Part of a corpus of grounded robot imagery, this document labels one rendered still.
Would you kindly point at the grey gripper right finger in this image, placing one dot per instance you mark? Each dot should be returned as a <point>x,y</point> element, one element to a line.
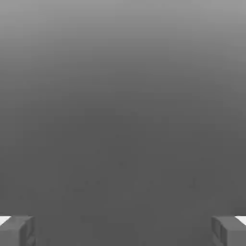
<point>231,231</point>

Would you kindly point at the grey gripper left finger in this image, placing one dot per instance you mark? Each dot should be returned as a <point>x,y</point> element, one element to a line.
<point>15,231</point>

